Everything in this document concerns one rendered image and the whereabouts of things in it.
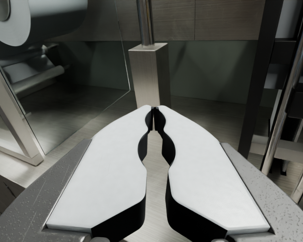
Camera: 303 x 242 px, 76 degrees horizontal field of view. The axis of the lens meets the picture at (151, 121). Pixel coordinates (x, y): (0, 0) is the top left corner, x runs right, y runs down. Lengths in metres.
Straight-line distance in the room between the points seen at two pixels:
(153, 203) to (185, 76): 0.55
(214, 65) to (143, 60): 0.32
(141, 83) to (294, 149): 0.42
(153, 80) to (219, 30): 0.31
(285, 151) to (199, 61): 0.52
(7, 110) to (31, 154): 0.15
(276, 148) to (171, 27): 0.59
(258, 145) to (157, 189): 0.25
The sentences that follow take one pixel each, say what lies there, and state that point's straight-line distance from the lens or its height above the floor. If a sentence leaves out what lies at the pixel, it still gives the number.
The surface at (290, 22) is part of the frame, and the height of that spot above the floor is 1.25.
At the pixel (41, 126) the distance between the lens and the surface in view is 0.68.
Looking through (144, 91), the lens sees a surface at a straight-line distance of 0.62.
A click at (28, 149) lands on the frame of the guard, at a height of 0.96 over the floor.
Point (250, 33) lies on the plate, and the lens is 0.76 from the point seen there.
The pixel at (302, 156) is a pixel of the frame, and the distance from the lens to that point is 0.40.
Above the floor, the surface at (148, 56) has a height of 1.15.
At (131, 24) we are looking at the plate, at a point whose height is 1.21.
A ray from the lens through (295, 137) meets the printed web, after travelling 0.52.
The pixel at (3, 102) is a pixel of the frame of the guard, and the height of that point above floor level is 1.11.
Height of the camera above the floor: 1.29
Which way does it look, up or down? 33 degrees down
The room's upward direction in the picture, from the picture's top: 7 degrees counter-clockwise
